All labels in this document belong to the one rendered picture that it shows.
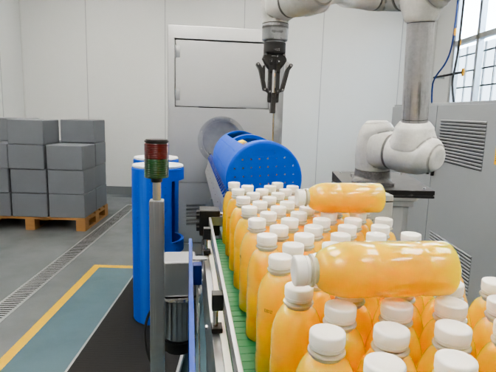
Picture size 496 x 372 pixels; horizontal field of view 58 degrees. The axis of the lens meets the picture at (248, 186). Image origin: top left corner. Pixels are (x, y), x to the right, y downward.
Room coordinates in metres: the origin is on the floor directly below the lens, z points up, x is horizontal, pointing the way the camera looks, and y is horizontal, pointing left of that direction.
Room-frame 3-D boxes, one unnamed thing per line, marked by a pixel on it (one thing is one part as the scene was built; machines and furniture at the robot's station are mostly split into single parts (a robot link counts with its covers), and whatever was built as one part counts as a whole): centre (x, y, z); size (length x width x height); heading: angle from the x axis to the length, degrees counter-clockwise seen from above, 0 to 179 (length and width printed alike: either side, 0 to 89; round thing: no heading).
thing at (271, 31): (1.58, -0.08, 1.60); 0.09 x 0.09 x 0.06
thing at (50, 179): (5.10, 2.36, 0.59); 1.20 x 0.80 x 1.19; 90
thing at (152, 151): (1.16, 0.24, 1.23); 0.06 x 0.06 x 0.04
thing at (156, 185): (1.16, 0.24, 1.18); 0.06 x 0.06 x 0.16
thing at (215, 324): (0.84, 0.05, 0.94); 0.03 x 0.02 x 0.08; 8
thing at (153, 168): (1.16, 0.24, 1.18); 0.06 x 0.06 x 0.05
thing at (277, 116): (3.11, -0.19, 0.85); 0.06 x 0.06 x 1.70; 8
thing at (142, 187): (2.45, 0.50, 0.59); 0.28 x 0.28 x 0.88
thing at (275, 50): (1.58, -0.08, 1.53); 0.08 x 0.07 x 0.09; 98
